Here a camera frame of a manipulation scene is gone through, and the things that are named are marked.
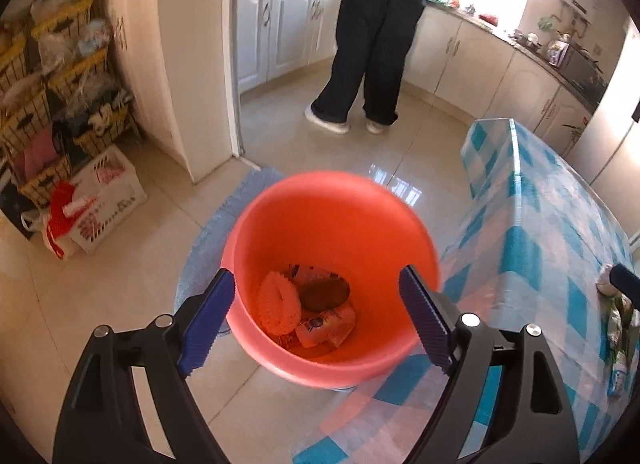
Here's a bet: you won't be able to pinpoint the blue floor mat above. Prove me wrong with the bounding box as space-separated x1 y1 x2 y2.
172 166 286 338

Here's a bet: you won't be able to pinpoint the orange plastic trash bucket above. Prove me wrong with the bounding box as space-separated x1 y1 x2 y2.
222 172 442 389

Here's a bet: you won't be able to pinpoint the white plastic crate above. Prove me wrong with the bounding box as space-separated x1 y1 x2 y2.
68 144 148 254

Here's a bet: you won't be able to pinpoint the blue checkered tablecloth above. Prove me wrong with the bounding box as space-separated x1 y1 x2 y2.
295 118 632 463

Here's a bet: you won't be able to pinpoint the white lower kitchen cabinets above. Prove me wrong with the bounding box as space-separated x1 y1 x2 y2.
236 0 592 154

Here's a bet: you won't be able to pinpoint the brown round fruit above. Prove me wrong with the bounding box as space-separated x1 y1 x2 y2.
299 278 350 312

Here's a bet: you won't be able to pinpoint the person in dark clothes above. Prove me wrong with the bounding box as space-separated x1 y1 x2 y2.
305 0 424 135

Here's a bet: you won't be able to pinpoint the yellow wicker storage rack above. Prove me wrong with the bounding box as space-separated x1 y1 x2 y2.
1 0 137 208

